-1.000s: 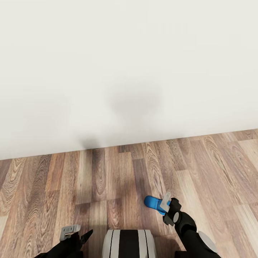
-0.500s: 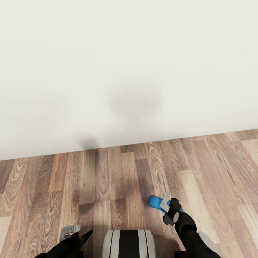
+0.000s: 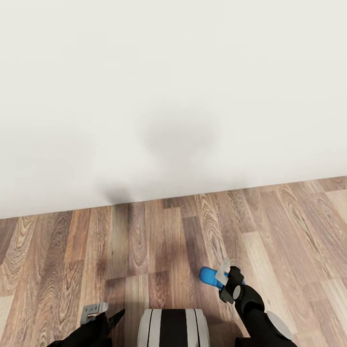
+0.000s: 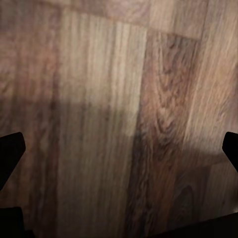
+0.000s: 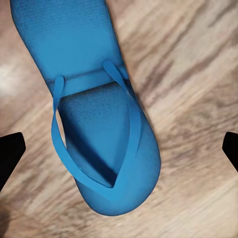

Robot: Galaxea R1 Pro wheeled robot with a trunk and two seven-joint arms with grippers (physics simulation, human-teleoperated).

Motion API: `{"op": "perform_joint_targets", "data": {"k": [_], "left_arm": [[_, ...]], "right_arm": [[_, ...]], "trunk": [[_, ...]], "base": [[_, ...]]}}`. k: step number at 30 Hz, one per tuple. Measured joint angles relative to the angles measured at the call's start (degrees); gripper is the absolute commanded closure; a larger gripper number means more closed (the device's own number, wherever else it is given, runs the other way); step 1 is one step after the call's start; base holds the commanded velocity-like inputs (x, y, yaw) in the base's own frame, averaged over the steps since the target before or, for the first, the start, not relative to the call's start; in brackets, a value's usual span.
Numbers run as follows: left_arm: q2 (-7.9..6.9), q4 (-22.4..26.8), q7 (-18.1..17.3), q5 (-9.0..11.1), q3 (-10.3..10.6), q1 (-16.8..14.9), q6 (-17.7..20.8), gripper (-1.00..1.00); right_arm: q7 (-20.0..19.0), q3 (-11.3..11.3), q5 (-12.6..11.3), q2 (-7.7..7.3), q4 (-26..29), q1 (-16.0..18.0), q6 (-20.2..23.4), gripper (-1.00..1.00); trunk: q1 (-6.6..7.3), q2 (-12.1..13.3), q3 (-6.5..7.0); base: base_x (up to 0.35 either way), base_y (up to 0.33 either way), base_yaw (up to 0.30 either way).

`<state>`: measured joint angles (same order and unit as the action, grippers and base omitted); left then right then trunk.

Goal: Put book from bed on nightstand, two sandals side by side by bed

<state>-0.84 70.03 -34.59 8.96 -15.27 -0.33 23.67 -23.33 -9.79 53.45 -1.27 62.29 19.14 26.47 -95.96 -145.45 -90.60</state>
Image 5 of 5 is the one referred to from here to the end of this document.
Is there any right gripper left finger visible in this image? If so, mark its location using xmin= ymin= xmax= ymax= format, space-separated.
xmin=0 ymin=132 xmax=26 ymax=192

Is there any sandal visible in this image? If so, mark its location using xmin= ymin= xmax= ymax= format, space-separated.
xmin=10 ymin=0 xmax=161 ymax=216

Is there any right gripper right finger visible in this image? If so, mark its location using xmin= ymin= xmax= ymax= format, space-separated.
xmin=222 ymin=131 xmax=238 ymax=172

